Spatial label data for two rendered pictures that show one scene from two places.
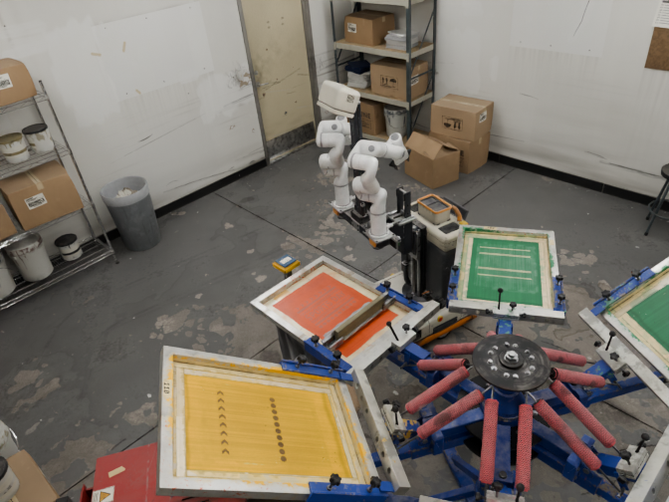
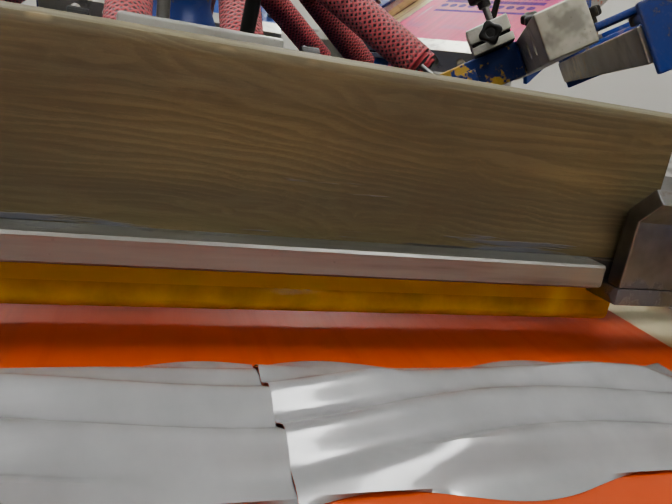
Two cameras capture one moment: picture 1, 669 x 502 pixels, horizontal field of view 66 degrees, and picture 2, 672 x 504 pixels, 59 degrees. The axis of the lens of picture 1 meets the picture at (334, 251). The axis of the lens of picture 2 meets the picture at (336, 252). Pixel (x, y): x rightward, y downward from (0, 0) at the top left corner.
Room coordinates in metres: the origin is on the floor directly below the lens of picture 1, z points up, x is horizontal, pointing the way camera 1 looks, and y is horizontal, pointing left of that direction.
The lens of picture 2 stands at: (2.19, 0.02, 1.05)
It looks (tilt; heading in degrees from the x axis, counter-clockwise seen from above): 16 degrees down; 201
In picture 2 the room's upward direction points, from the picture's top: 9 degrees clockwise
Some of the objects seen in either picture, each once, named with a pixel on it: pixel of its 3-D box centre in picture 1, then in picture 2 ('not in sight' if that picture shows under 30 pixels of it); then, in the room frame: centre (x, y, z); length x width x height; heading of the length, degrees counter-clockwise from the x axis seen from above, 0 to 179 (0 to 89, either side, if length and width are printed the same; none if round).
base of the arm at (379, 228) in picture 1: (380, 221); not in sight; (2.61, -0.30, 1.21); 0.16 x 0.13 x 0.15; 116
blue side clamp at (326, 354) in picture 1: (327, 357); not in sight; (1.79, 0.09, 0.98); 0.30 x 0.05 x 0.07; 41
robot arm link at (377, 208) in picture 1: (375, 199); not in sight; (2.61, -0.28, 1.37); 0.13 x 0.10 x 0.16; 59
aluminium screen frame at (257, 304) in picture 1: (334, 308); not in sight; (2.15, 0.04, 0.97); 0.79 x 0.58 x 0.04; 41
